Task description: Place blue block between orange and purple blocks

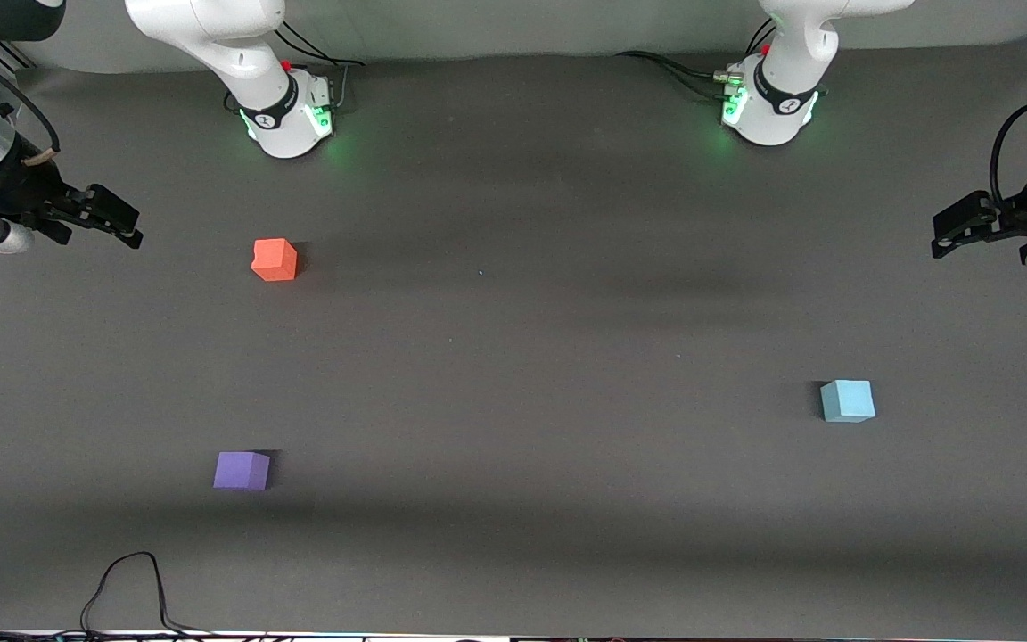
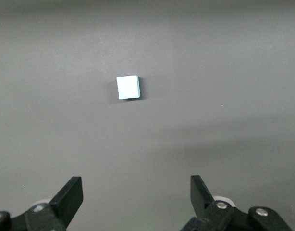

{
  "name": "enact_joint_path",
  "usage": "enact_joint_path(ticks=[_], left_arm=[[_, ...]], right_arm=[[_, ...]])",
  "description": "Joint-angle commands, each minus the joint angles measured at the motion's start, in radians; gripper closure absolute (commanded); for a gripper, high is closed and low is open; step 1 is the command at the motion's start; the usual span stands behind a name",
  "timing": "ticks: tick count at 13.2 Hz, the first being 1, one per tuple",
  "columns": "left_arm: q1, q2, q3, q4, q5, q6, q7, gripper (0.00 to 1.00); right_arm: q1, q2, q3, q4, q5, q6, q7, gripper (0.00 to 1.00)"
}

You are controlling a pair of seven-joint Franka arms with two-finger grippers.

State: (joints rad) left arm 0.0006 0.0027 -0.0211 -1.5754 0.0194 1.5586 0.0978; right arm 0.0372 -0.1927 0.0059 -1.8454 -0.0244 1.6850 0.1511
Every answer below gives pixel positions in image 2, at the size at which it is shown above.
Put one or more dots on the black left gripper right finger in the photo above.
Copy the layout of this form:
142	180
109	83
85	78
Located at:
202	204

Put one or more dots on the light blue foam block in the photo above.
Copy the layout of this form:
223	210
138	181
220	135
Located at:
128	87

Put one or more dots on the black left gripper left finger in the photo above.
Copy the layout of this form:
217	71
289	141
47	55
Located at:
65	199

